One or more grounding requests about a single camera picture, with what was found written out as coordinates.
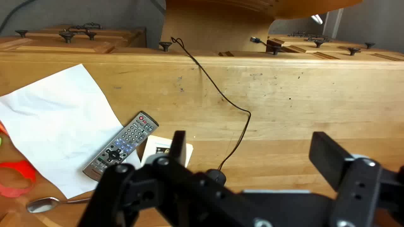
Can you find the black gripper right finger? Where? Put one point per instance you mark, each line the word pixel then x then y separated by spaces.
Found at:
pixel 328 155

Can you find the wooden roll-top desk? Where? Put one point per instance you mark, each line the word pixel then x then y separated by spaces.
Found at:
pixel 294 92

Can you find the grey remote control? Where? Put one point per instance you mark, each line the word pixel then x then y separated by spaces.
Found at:
pixel 121 145

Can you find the white paper sheet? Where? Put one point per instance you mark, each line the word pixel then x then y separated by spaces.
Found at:
pixel 54 121

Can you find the orange yellow toy car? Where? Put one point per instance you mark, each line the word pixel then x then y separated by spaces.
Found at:
pixel 1 127

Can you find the metal spoon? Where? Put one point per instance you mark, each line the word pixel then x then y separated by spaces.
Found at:
pixel 41 204

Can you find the black computer mouse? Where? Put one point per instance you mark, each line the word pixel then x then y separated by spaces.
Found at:
pixel 214 174

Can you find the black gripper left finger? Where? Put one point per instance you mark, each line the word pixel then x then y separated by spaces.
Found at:
pixel 178 146

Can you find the white printed booklet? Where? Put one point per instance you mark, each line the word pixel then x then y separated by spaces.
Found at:
pixel 158 145

